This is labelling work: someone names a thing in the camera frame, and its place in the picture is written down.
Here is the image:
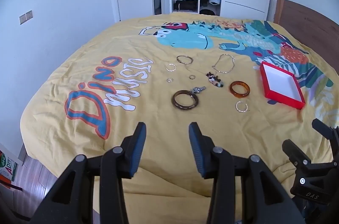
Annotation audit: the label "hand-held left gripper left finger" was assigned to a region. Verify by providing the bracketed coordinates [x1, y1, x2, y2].
[29, 122, 147, 224]

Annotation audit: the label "dark brown bangle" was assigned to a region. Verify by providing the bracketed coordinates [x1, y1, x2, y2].
[172, 90, 199, 110]

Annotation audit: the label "wooden headboard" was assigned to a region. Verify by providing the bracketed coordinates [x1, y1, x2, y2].
[274, 0, 339, 55]

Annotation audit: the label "folded dark clothes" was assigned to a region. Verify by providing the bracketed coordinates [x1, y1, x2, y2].
[174, 0, 199, 11]

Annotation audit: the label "silver chain necklace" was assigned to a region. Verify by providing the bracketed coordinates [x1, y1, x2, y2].
[212, 54, 236, 74]

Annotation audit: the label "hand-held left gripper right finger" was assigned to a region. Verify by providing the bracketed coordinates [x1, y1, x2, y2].
[189, 122, 305, 224]

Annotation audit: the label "amber resin bangle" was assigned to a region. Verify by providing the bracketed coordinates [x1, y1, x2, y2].
[229, 80, 250, 98]

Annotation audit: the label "red jewelry box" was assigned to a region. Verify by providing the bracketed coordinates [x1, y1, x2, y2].
[260, 61, 306, 110]

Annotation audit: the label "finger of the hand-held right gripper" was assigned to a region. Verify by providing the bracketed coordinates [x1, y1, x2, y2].
[312, 119, 339, 161]
[282, 139, 336, 206]

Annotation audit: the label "beaded stone bracelet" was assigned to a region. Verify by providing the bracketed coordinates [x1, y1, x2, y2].
[206, 71, 224, 88]

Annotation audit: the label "silver hoop earrings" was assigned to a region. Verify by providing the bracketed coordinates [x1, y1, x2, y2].
[235, 101, 249, 113]

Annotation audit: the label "thin metal bangle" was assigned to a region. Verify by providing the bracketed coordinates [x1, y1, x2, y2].
[176, 55, 193, 65]

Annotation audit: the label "dark blue cloth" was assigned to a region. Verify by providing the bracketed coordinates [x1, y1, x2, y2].
[299, 199, 339, 224]

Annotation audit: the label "wall light switches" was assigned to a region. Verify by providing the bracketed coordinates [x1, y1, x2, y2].
[19, 10, 33, 25]

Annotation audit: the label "yellow dinosaur printed blanket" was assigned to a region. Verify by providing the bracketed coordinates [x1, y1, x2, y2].
[20, 14, 339, 224]

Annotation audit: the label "printed cardboard box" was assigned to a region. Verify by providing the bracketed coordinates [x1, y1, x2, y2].
[0, 151, 18, 182]

